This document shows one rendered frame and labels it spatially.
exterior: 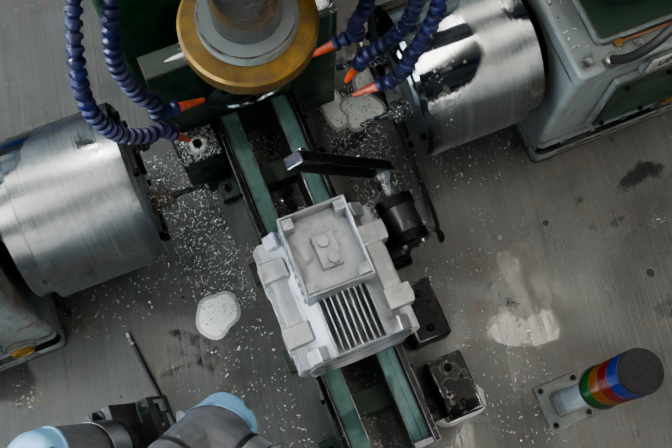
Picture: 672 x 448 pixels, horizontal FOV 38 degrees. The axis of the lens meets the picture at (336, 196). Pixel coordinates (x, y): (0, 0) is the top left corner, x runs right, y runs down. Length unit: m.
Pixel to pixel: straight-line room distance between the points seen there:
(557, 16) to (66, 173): 0.74
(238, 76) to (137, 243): 0.32
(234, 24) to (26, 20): 0.82
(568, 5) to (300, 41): 0.45
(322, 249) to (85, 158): 0.35
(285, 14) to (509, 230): 0.68
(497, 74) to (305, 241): 0.37
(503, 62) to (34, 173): 0.68
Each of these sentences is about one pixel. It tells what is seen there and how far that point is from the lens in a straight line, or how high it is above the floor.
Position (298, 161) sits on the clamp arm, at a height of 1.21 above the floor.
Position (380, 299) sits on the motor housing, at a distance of 1.41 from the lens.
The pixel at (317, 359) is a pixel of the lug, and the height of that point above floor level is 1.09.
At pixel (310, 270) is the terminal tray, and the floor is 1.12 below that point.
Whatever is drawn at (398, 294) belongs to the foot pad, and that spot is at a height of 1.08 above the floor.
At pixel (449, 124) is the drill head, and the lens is 1.47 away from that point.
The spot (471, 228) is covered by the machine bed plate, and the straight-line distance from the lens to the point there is 1.74.
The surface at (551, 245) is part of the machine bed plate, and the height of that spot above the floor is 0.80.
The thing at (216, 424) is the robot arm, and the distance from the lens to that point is 1.13.
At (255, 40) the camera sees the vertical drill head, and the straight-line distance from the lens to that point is 1.22.
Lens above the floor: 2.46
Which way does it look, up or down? 73 degrees down
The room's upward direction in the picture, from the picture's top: 3 degrees clockwise
